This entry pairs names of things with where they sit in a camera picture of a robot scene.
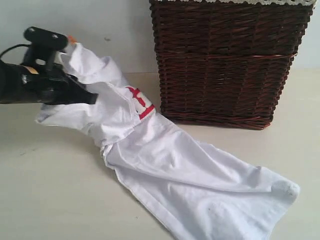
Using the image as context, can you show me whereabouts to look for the dark brown wicker basket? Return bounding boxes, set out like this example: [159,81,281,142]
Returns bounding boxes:
[150,4,315,130]

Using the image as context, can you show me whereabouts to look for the white t-shirt red lettering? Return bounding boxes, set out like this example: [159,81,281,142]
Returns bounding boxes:
[36,42,300,240]

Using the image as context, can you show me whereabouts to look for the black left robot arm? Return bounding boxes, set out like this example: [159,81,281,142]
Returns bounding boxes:
[0,44,98,105]

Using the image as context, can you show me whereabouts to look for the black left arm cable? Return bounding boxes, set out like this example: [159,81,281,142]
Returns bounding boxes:
[0,43,33,63]

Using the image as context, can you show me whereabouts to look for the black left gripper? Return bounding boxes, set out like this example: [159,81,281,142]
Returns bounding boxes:
[21,46,99,105]

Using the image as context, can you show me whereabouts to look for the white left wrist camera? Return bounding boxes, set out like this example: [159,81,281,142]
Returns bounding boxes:
[23,26,69,52]

